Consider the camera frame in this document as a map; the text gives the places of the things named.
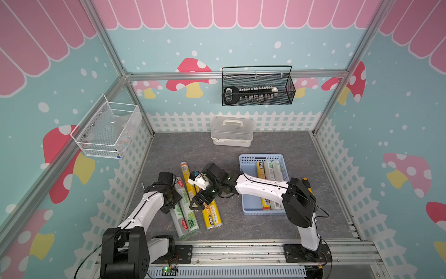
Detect green led circuit board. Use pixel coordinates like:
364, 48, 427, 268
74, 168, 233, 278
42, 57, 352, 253
161, 267, 178, 277

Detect blue plastic basket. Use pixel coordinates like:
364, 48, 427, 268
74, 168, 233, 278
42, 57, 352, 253
239, 153, 290, 216

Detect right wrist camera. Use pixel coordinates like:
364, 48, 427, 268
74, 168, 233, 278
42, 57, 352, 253
188, 172, 211, 190

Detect orange black screwdriver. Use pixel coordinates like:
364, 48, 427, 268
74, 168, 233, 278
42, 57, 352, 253
302, 177, 314, 195

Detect black socket bit holder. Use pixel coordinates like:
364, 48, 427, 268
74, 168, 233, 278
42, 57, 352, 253
222, 86, 279, 105

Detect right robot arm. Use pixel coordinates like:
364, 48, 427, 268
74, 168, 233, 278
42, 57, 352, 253
187, 163, 321, 252

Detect white wire wall basket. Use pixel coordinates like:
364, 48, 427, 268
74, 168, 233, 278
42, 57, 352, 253
70, 95, 142, 159

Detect short yellow wrap roll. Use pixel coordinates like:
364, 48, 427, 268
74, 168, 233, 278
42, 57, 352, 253
181, 161, 196, 201

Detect white lidded storage box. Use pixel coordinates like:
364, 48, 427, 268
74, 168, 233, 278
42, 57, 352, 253
211, 116, 254, 147

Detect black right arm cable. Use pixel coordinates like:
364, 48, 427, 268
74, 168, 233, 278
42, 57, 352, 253
222, 168, 331, 245

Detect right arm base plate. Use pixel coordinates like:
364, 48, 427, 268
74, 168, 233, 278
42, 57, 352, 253
283, 243, 332, 264

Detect aluminium front rail frame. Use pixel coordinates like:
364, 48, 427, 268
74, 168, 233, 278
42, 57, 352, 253
86, 239, 391, 279

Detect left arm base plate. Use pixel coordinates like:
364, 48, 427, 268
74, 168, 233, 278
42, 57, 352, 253
152, 245, 193, 265

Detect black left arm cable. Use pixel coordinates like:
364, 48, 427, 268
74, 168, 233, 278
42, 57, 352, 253
72, 229, 116, 279

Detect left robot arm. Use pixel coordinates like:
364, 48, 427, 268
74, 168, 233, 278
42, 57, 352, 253
100, 172, 181, 279

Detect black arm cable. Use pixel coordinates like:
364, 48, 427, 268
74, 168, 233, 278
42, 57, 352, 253
222, 168, 331, 245
72, 229, 116, 279

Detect black wire wall basket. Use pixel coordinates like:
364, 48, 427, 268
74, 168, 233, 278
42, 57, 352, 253
221, 65, 296, 106

